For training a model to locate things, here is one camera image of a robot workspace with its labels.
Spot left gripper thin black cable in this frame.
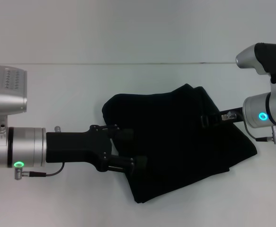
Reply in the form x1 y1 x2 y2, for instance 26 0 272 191
14 163 65 181

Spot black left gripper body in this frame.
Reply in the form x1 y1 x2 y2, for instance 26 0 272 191
45 124 114 173

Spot black t-shirt with white print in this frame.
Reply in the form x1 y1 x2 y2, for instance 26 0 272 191
101 83 258 204

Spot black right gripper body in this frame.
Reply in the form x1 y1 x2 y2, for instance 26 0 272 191
219 107 245 124

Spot right gripper cable with connectors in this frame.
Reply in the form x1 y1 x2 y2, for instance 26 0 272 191
243 120 276 145

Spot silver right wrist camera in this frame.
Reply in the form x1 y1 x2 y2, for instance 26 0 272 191
235 42 276 95

